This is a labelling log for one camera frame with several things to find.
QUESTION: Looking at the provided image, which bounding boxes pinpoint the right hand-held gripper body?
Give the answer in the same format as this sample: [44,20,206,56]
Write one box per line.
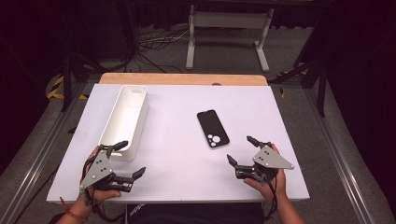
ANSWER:
[235,145,295,184]

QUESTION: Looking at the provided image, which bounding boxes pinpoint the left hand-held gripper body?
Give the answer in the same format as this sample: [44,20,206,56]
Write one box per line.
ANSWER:
[79,144,134,192]

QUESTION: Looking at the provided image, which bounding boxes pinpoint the white plastic storage bin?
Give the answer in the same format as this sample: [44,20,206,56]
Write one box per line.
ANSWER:
[97,84,149,162]

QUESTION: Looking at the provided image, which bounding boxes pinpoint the person's left hand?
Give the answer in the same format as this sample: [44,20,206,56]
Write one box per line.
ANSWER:
[78,146,122,208]

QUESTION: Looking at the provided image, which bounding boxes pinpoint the person's right hand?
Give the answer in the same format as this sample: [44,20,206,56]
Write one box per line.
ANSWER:
[243,143,288,202]

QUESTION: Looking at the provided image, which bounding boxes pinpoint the white table board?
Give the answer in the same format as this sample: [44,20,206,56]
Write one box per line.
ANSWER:
[46,83,311,204]

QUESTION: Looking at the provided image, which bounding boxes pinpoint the person's black clothing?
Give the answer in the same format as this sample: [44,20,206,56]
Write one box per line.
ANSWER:
[125,202,265,224]

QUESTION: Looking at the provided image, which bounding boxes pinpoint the yellow black floor tape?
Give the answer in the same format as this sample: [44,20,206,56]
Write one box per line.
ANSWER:
[46,76,90,101]

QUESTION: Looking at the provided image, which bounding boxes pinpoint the black tripod stand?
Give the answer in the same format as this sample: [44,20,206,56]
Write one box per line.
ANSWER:
[269,59,328,119]
[60,52,106,113]

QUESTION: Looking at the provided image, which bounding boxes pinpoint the wooden table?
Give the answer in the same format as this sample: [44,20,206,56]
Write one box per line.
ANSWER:
[98,72,269,87]

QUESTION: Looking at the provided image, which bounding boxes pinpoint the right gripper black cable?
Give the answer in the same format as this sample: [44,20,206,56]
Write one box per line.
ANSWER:
[262,175,279,220]

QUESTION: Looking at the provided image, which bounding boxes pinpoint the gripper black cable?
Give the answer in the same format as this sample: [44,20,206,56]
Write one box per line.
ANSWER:
[81,155,125,224]
[262,175,279,220]

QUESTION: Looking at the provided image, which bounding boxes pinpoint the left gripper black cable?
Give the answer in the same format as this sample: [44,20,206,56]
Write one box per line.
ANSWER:
[81,155,125,224]

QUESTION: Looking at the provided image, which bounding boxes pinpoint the red string bracelet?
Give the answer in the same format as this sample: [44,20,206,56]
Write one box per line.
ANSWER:
[59,196,88,222]

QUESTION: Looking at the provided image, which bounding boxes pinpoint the aluminium floor rail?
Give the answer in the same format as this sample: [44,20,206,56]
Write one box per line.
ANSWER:
[303,88,396,224]
[0,83,90,224]

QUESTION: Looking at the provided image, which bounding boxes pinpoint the tangle of floor cables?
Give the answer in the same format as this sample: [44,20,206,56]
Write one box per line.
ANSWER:
[134,26,191,74]

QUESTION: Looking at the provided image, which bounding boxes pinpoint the white metal stand frame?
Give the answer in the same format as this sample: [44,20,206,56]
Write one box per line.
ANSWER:
[185,4,275,73]

